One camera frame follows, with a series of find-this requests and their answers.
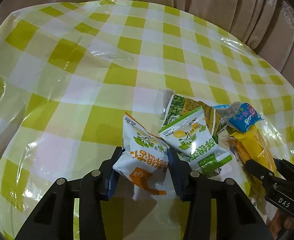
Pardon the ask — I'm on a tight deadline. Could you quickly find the yellow long bread packet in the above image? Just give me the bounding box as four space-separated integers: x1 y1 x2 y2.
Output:
228 125 276 203

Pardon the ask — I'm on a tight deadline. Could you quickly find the green white snack packet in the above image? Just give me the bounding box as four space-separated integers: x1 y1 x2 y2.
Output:
158 107 232 177

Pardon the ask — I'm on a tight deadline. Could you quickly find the orange white snack packet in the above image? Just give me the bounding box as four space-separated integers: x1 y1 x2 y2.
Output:
113 112 171 200

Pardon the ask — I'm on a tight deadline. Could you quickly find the green yellow pea packet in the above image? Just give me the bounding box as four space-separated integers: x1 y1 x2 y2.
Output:
162 94 227 135

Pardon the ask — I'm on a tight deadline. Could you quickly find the person right hand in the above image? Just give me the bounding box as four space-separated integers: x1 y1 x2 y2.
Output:
268 209 294 239

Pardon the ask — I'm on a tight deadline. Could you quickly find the green white checkered tablecloth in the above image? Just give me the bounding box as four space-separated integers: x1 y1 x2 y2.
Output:
0 0 294 239

